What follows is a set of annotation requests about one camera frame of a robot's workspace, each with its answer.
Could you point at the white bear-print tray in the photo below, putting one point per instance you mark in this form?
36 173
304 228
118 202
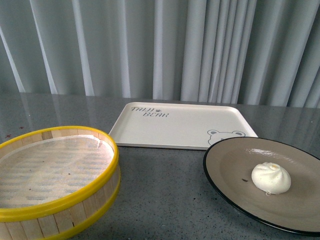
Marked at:
178 126

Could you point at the yellow-rimmed bamboo steamer basket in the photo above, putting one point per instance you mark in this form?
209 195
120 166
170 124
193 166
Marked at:
67 216

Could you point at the beige plate with black rim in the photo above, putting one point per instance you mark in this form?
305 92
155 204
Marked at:
228 166

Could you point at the grey pleated curtain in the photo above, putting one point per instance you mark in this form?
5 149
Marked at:
255 52

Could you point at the white steamer liner cloth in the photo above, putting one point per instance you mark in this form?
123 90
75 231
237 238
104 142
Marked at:
51 169

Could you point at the white steamed bun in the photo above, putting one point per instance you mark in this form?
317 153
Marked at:
271 178

